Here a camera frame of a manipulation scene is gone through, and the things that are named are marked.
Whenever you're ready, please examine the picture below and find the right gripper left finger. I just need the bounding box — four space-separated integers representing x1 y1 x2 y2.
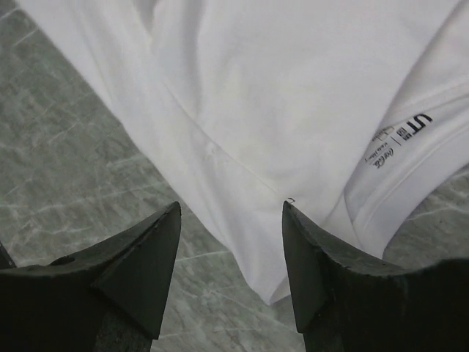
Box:
1 202 181 351

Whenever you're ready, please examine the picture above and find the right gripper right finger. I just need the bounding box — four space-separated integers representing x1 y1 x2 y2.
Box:
282 203 468 351

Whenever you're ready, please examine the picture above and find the white t-shirt red print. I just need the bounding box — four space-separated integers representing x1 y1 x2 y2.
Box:
20 1 468 304

